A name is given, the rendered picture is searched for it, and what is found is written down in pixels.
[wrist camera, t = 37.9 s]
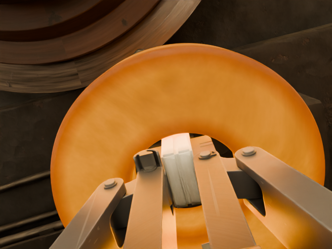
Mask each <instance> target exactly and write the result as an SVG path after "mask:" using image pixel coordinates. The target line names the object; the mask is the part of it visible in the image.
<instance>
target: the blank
mask: <svg viewBox="0 0 332 249"><path fill-rule="evenodd" d="M181 133H197V134H202V135H206V136H209V137H212V138H214V139H216V140H218V141H220V142H221V143H223V144H224V145H225V146H227V147H228V148H229V149H230V150H231V151H232V153H233V158H235V153H236V152H237V151H238V150H240V149H242V148H245V147H248V146H253V147H259V148H261V149H263V150H265V151H266V152H268V153H270V154H271V155H273V156H274V157H276V158H278V159H279V160H281V161H283V162H284V163H286V164H288V165H289V166H291V167H293V168H294V169H296V170H298V171H299V172H301V173H303V174H304V175H306V176H308V177H309V178H311V179H312V180H314V181H316V182H317V183H319V184H321V185H322V186H324V181H325V155H324V149H323V143H322V139H321V135H320V132H319V129H318V126H317V124H316V121H315V119H314V117H313V115H312V113H311V111H310V110H309V108H308V106H307V105H306V103H305V102H304V100H303V99H302V98H301V96H300V95H299V94H298V93H297V91H296V90H295V89H294V88H293V87H292V86H291V85H290V84H289V83H288V82H287V81H286V80H285V79H283V78H282V77H281V76H280V75H278V74H277V73H276V72H274V71H273V70H272V69H270V68H268V67H267V66H265V65H263V64H262V63H260V62H258V61H256V60H254V59H252V58H249V57H247V56H245V55H242V54H239V53H236V52H234V51H231V50H228V49H224V48H221V47H217V46H213V45H208V44H200V43H175V44H167V45H161V46H157V47H153V48H150V49H147V50H144V51H141V52H138V53H136V54H134V55H132V56H130V57H128V58H126V59H124V60H122V61H120V62H119V63H117V64H116V65H114V66H113V67H111V68H110V69H109V70H107V71H106V72H104V73H103V74H102V75H100V76H99V77H98V78H97V79H95V80H94V81H93V82H92V83H91V84H90V85H89V86H88V87H87V88H86V89H85V90H84V91H83V92H82V93H81V94H80V95H79V97H78V98H77V99H76V100H75V102H74V103H73V104H72V106H71V107H70V109H69V110H68V112H67V114H66V115H65V117H64V119H63V121H62V123H61V125H60V128H59V130H58V133H57V135H56V138H55V141H54V145H53V150H52V156H51V165H50V178H51V187H52V194H53V198H54V203H55V206H56V209H57V212H58V215H59V217H60V219H61V221H62V223H63V225H64V227H65V228H66V227H67V225H68V224H69V223H70V221H71V220H72V219H73V218H74V216H75V215H76V214H77V213H78V211H79V210H80V209H81V208H82V206H83V205H84V204H85V203H86V201H87V200H88V199H89V197H90V196H91V195H92V194H93V192H94V191H95V190H96V189H97V187H98V186H99V185H100V184H101V183H103V182H105V181H106V180H108V179H110V178H121V179H123V181H124V183H125V184H126V183H128V182H131V181H133V180H135V179H136V177H137V174H136V168H135V162H134V159H133V157H134V155H135V154H137V153H138V152H140V151H143V150H146V149H148V148H149V147H150V146H152V145H153V144H154V143H156V142H157V141H159V140H161V139H163V138H166V137H168V136H171V135H175V134H181ZM238 201H239V203H240V206H241V208H242V211H243V213H244V215H245V218H246V220H247V223H248V225H249V228H250V230H251V233H252V235H253V238H254V240H255V242H256V245H260V246H261V248H262V249H287V248H286V247H285V246H284V245H283V244H282V243H281V242H280V241H279V240H278V239H277V237H276V236H275V235H274V234H273V233H272V232H271V231H270V230H269V229H268V228H267V227H266V226H265V225H264V224H263V223H262V222H261V221H260V220H259V219H258V218H257V217H256V216H255V214H254V213H253V212H252V211H251V210H250V209H249V208H248V207H247V206H246V205H245V203H244V200H243V199H238ZM175 220H176V237H177V249H210V244H209V239H208V233H207V228H206V223H205V217H204V212H203V207H202V205H201V206H198V207H191V208H176V207H175Z"/></svg>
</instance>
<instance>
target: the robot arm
mask: <svg viewBox="0 0 332 249"><path fill-rule="evenodd" d="M133 159H134V162H135V166H136V169H137V177H136V179H135V180H133V181H131V182H128V183H126V184H125V183H124V181H123V179H121V178H110V179H108V180H106V181H105V182H103V183H101V184H100V185H99V186H98V187H97V189H96V190H95V191H94V192H93V194H92V195H91V196H90V197H89V199H88V200H87V201H86V203H85V204H84V205H83V206H82V208H81V209H80V210H79V211H78V213H77V214H76V215H75V216H74V218H73V219H72V220H71V221H70V223H69V224H68V225H67V227H66V228H65V229H64V230H63V232H62V233H61V234H60V235H59V237H58V238H57V239H56V240H55V242H54V243H53V244H52V245H51V247H50V248H49V249H177V237H176V220H175V208H174V206H175V207H177V208H183V207H187V206H188V204H192V205H197V204H202V207H203V212H204V217H205V223H206V228H207V234H208V239H209V244H210V249H262V248H261V246H260V245H256V242H255V240H254V238H253V235H252V233H251V230H250V228H249V225H248V223H247V220H246V218H245V215H244V213H243V211H242V208H241V206H240V203H239V201H238V199H243V200H244V203H245V205H246V206H247V207H248V208H249V209H250V210H251V211H252V212H253V213H254V214H255V216H256V217H257V218H258V219H259V220H260V221H261V222H262V223H263V224H264V225H265V226H266V227H267V228H268V229H269V230H270V231H271V232H272V233H273V234H274V235H275V236H276V237H277V239H278V240H279V241H280V242H281V243H282V244H283V245H284V246H285V247H286V248H287V249H332V191H330V190H329V189H327V188H326V187H324V186H322V185H321V184H319V183H317V182H316V181H314V180H312V179H311V178H309V177H308V176H306V175H304V174H303V173H301V172H299V171H298V170H296V169H294V168H293V167H291V166H289V165H288V164H286V163H284V162H283V161H281V160H279V159H278V158H276V157H274V156H273V155H271V154H270V153H268V152H266V151H265V150H263V149H261V148H259V147H253V146H248V147H245V148H242V149H240V150H238V151H237V152H236V153H235V158H223V157H220V155H219V153H218V152H217V151H216V149H215V147H214V144H213V142H212V140H211V138H210V137H209V136H206V135H204V136H200V137H195V138H191V139H190V136H189V133H181V134H175V135H171V136H168V137H166V138H163V139H162V146H160V147H156V148H152V149H146V150H143V151H140V152H138V153H137V154H135V155H134V157H133ZM173 203H174V204H173Z"/></svg>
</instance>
